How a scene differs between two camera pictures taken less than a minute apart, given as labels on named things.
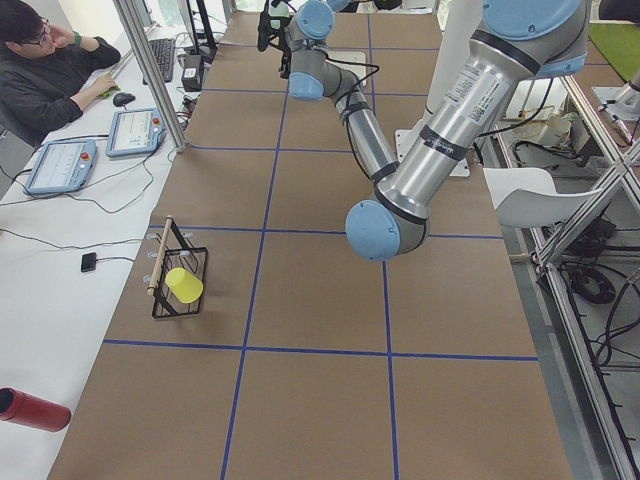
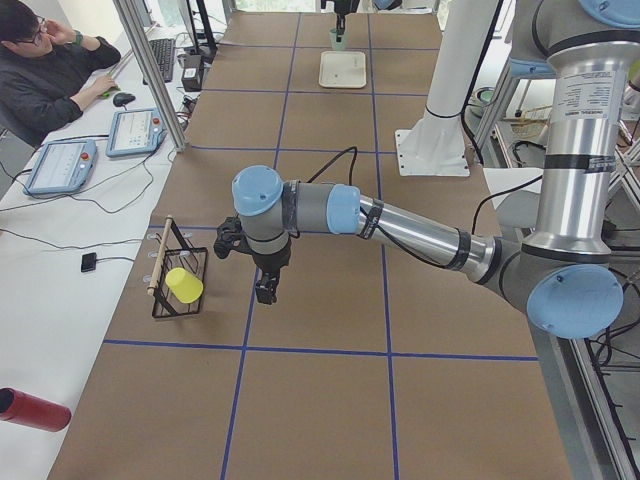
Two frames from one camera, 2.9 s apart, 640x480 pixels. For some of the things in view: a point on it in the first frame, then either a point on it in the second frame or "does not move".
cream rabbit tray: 358,70 does not move
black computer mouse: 120,99 does not move
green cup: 281,10 -> 337,46
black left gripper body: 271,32 -> 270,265
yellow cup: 183,286 does not move
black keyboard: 162,50 does not move
